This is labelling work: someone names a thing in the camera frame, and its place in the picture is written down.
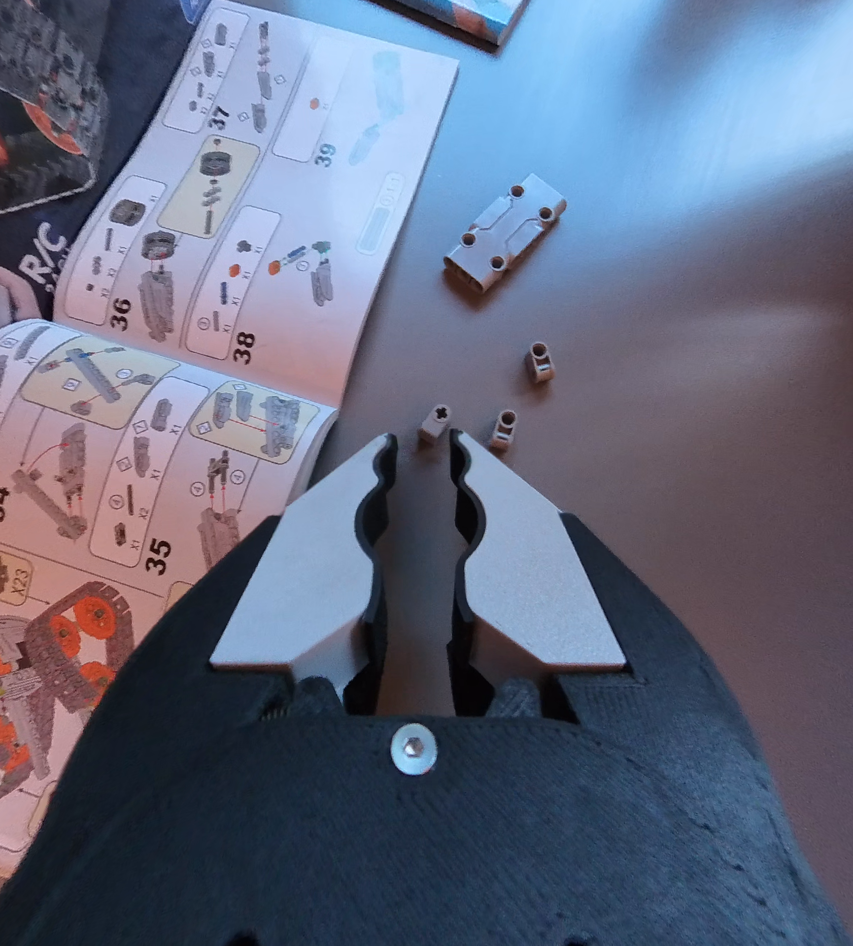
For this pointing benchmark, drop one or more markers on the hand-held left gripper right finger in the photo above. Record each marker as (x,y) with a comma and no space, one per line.
(537,591)

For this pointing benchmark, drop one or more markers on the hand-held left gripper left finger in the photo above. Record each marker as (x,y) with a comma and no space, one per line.
(300,591)

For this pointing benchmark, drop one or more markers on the small grey connector brick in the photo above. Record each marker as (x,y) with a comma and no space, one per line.
(433,427)
(504,432)
(542,363)

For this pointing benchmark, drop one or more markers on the grey rectangular panel brick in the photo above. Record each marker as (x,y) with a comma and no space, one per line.
(504,233)

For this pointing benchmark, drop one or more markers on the open white instruction booklet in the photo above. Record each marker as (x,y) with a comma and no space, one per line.
(286,185)

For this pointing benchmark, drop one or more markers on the dark blue toy kit box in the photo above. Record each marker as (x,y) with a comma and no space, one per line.
(20,185)

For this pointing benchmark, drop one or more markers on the blue cover booklet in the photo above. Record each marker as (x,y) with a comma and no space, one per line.
(470,18)

